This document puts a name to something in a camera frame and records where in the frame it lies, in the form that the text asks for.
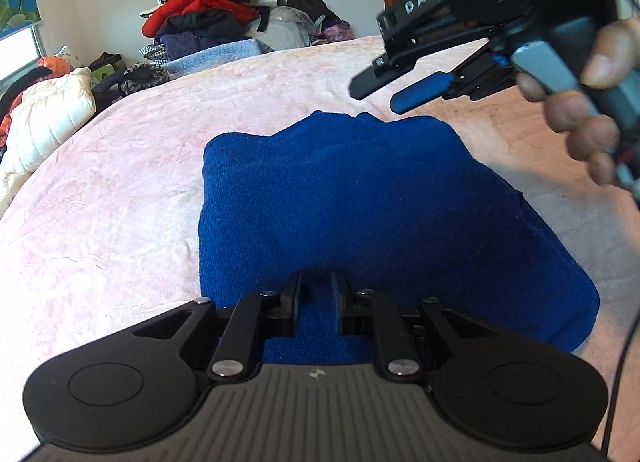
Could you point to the navy jacket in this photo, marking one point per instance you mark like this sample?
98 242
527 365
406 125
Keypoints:
200 34

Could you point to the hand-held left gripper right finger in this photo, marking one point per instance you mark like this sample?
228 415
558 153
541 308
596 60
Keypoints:
338 304

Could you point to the green and black bag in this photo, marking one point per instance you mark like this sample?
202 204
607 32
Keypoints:
106 69

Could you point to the white puffer jacket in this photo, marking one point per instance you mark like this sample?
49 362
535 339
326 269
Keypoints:
47 106

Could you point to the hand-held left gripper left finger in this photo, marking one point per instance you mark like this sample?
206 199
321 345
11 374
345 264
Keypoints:
295 304

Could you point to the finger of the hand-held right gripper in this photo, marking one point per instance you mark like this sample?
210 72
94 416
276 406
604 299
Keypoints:
422 90
372 80

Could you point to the red garment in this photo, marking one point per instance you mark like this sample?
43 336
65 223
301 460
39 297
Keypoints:
200 1

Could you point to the purple floral cloth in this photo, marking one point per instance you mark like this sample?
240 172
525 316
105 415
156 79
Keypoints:
337 32

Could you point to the pink blanket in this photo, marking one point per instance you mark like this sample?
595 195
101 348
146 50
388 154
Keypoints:
110 212

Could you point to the dark grey patterned garment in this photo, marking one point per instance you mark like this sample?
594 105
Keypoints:
145 79

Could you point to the window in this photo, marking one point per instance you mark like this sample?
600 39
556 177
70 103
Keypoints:
20 54

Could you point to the light blue towel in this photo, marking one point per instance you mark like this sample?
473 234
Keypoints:
220 55

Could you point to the orange garment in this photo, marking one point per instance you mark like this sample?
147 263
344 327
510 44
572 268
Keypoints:
55 63

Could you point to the blue cloth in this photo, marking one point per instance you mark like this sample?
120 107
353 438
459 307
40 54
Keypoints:
380 202

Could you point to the person's right hand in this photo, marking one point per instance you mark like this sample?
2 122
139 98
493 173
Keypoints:
580 121

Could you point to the grey plastic bag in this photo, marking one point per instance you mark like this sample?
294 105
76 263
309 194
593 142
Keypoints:
290 26

